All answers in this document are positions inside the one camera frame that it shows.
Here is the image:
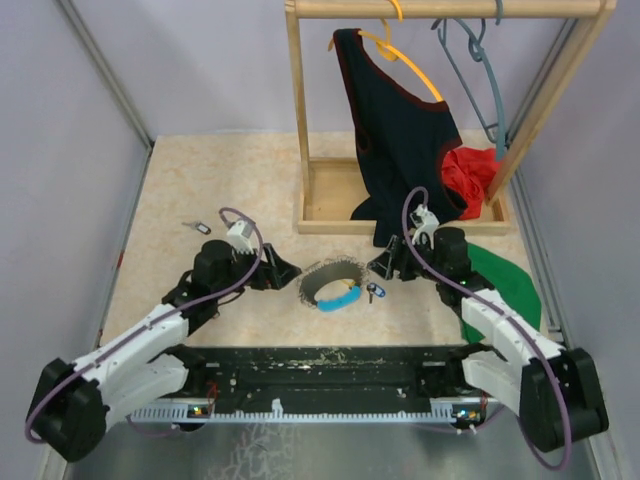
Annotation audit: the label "metal disc with keyrings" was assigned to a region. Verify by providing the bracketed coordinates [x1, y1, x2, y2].
[297, 256, 369, 310]

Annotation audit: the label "green cloth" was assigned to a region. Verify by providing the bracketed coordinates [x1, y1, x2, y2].
[468, 243, 542, 330]

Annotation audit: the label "navy tank top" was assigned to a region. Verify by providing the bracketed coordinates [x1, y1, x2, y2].
[333, 29, 467, 247]

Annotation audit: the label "key with black tag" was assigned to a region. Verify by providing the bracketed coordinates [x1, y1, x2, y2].
[183, 221, 211, 235]

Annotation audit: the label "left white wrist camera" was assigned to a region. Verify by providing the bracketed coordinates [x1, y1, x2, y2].
[226, 220, 253, 254]

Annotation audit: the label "red cloth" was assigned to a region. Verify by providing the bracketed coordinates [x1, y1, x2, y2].
[441, 147, 500, 220]

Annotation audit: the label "grey slotted cable duct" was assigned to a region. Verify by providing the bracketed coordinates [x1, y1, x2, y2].
[130, 397, 501, 430]

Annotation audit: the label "aluminium frame rail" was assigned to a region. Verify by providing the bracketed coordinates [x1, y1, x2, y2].
[506, 19, 577, 346]
[54, 0, 154, 151]

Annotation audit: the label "yellow clothes hanger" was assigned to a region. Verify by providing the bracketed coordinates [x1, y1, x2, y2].
[327, 1, 444, 104]

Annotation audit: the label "grey-blue clothes hanger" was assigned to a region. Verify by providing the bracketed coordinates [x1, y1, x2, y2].
[433, 0, 508, 162]

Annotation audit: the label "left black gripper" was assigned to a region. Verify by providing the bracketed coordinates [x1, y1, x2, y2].
[214, 243, 301, 300]

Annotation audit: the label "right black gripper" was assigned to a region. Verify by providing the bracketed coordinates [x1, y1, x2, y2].
[367, 234, 446, 283]

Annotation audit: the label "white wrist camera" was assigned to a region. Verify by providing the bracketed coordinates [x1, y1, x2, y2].
[226, 220, 253, 254]
[410, 205, 440, 244]

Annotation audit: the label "wooden clothes rack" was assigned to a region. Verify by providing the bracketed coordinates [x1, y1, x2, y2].
[285, 1, 616, 236]

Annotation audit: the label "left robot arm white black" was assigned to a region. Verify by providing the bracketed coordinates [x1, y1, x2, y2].
[25, 240, 302, 462]

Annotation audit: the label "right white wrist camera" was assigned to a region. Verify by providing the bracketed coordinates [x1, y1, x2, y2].
[410, 205, 440, 244]

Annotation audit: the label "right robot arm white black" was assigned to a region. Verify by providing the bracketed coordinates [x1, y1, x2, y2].
[368, 227, 609, 452]

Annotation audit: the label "left aluminium frame rail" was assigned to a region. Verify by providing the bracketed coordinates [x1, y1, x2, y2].
[54, 0, 154, 151]

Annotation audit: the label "right aluminium frame rail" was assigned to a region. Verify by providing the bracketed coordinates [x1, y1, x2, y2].
[506, 19, 577, 346]

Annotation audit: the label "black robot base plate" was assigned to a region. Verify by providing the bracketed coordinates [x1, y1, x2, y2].
[172, 345, 481, 413]

